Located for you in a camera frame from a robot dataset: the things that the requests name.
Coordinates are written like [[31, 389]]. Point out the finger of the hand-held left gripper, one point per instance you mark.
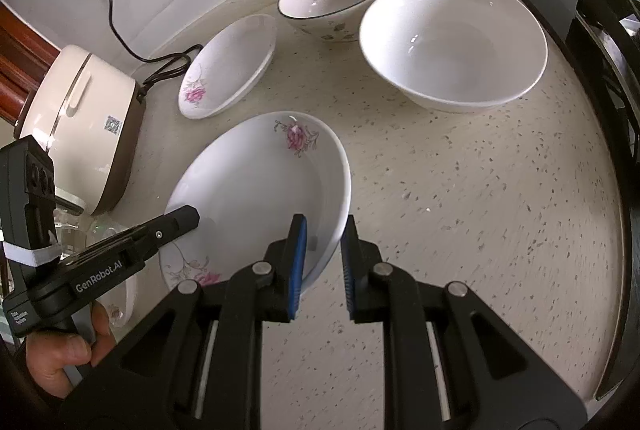
[[170, 225]]

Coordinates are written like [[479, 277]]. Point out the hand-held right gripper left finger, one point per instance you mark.
[[297, 260]]

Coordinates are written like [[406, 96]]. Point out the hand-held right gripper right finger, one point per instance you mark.
[[350, 275]]

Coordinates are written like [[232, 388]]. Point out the large floral white plate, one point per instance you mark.
[[260, 180]]

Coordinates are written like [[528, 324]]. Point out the small floral white plate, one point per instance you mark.
[[225, 60]]

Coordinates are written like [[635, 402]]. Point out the large white bowl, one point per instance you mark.
[[450, 40]]

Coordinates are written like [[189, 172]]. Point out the person's left hand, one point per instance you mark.
[[55, 355]]

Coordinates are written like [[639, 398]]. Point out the round clear glass plate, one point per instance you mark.
[[102, 230]]

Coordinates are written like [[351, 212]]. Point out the cream rice cooker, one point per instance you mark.
[[85, 110]]

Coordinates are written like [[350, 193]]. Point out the wooden framed glass door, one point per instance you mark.
[[20, 60]]

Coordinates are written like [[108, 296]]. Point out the black stove pan support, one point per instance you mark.
[[600, 10]]

